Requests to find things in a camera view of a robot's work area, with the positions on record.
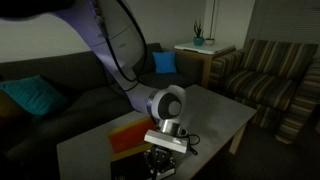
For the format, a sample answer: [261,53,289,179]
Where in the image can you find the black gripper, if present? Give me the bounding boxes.
[143,145,176,179]

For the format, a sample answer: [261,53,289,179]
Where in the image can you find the red book with yellow spine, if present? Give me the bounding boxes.
[108,117,158,155]

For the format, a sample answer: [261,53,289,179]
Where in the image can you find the grey coffee table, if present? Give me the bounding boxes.
[55,83,258,180]

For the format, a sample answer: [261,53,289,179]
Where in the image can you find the blue cushion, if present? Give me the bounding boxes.
[151,50,178,75]

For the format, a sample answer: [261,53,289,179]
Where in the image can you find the dark grey patterned sofa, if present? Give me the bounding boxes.
[0,42,204,180]

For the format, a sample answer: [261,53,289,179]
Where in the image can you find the wooden side table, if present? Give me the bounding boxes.
[173,48,237,89]

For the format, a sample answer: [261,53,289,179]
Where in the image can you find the white tray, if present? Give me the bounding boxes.
[173,41,237,56]

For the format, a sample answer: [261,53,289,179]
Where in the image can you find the teal pot with plant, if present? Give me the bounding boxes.
[192,19,206,47]

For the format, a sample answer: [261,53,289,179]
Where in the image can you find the striped armchair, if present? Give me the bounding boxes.
[208,38,320,145]

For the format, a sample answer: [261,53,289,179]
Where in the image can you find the small white pot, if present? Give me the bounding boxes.
[204,37,216,47]

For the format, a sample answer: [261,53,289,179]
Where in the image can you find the teal cushion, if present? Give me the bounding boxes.
[0,75,69,118]

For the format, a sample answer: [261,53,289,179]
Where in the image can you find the dark yellow cushion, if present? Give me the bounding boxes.
[0,89,28,128]

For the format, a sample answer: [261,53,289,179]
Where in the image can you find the window blinds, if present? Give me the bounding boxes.
[244,0,320,48]

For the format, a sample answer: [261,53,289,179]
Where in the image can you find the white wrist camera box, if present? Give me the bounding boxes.
[143,129,190,154]

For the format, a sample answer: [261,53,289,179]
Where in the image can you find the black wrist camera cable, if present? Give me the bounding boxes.
[181,133,202,156]

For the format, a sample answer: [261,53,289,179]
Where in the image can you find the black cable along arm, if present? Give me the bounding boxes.
[98,0,149,84]

